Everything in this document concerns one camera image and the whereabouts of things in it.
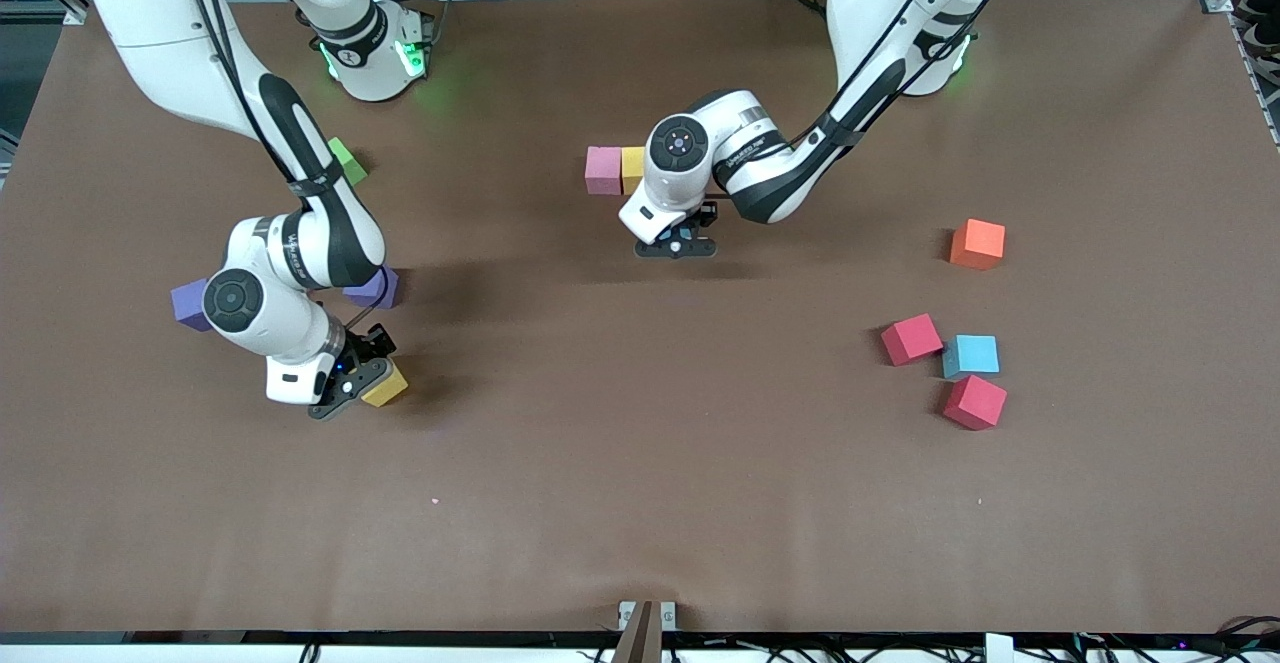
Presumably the pink foam block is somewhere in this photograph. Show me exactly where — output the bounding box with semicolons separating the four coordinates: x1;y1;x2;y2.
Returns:
585;146;624;196

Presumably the light blue foam block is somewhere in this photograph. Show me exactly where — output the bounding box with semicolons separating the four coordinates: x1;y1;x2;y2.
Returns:
943;334;1001;380

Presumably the purple foam block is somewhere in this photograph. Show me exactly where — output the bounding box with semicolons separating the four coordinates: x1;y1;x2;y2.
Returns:
345;265;400;310
170;279;213;333

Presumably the green foam block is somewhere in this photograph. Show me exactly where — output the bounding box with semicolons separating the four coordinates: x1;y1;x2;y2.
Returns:
328;137;369;186

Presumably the red foam block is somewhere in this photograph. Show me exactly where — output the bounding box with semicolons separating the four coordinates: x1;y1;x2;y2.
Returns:
880;313;945;367
943;374;1009;432

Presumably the orange foam block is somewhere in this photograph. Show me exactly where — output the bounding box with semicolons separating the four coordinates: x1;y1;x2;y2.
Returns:
949;218;1007;271

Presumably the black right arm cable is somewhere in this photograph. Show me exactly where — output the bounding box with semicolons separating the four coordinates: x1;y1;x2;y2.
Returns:
180;0;393;332

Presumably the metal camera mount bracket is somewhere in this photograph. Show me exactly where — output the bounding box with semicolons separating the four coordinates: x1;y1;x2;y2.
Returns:
612;600;677;663

